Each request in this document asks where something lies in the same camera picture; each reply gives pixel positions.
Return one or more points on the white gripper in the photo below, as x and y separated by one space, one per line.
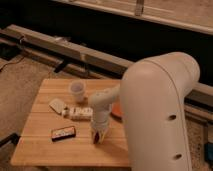
99 123

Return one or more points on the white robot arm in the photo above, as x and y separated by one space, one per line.
151 94

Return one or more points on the white rectangular box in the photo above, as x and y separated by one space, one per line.
81 113

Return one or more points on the orange bowl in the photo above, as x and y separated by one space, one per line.
116 110

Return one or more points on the black rectangular snack bar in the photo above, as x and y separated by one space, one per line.
63 133

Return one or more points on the white plastic cup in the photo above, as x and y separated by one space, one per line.
77 90

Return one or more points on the long wooden beam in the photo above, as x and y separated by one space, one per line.
202 95

